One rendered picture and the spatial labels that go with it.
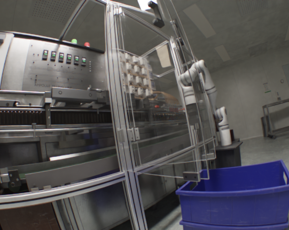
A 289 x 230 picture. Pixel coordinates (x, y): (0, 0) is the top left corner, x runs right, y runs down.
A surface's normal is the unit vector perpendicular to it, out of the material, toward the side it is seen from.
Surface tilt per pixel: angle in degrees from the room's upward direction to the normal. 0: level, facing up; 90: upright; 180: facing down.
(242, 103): 90
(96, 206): 90
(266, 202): 90
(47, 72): 90
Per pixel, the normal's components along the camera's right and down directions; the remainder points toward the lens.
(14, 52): 0.72, -0.22
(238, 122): -0.68, 0.00
